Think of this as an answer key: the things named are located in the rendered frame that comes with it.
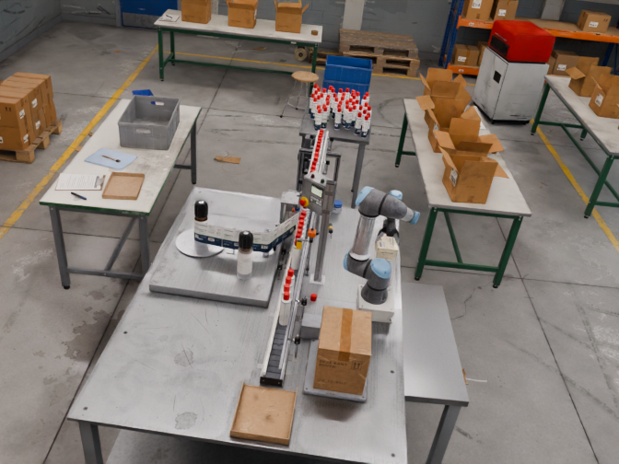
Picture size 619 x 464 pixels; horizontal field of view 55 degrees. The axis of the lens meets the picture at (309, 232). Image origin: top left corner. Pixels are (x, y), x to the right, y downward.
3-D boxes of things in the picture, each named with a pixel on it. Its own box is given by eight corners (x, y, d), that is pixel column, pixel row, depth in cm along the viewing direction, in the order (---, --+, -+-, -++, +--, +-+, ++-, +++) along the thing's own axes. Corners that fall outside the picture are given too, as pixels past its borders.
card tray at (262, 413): (243, 384, 288) (243, 378, 285) (297, 392, 287) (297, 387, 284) (229, 435, 263) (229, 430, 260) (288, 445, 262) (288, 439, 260)
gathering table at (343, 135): (299, 180, 631) (308, 97, 580) (358, 189, 629) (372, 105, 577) (290, 217, 570) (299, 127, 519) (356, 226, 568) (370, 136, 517)
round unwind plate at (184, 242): (183, 226, 385) (183, 225, 384) (230, 233, 384) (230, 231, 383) (169, 254, 359) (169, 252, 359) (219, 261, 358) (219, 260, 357)
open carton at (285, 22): (272, 32, 801) (274, 4, 781) (274, 23, 841) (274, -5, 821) (306, 36, 804) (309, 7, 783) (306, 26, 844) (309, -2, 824)
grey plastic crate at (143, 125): (134, 118, 533) (134, 94, 520) (181, 121, 535) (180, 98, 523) (119, 147, 483) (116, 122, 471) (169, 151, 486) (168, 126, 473)
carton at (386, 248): (374, 243, 378) (376, 233, 373) (393, 245, 378) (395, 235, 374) (376, 258, 364) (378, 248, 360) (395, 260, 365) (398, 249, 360)
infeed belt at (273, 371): (301, 207, 426) (302, 203, 423) (313, 209, 425) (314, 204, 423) (262, 382, 289) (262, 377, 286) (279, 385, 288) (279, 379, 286)
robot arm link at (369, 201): (363, 283, 330) (383, 200, 299) (339, 272, 335) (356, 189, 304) (371, 272, 339) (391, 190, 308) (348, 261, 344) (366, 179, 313)
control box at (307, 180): (310, 199, 349) (314, 170, 338) (333, 211, 340) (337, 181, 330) (299, 205, 342) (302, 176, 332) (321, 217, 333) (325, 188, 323)
